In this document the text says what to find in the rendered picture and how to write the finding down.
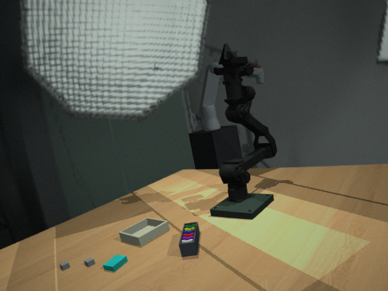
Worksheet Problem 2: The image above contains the teal rectangular block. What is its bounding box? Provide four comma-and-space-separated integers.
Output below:
103, 255, 128, 272

